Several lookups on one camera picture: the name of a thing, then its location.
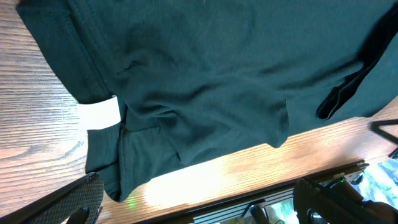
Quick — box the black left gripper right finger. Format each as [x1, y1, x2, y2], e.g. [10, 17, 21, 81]
[294, 178, 397, 224]

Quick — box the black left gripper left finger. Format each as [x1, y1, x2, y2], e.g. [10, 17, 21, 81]
[1, 172, 104, 224]

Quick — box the black t-shirt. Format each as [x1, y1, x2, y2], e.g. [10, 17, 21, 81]
[16, 0, 397, 202]

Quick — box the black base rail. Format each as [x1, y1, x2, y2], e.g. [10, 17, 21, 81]
[139, 161, 369, 224]

